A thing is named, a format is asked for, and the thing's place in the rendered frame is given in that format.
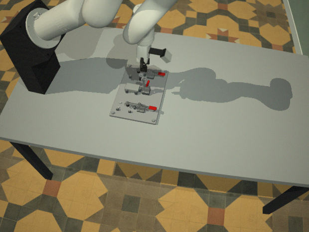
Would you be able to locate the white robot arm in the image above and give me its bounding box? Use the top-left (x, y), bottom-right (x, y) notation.
top-left (25, 0), bottom-right (178, 63)

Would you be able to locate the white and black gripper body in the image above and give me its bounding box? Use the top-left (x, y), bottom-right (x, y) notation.
top-left (137, 43), bottom-right (152, 64)

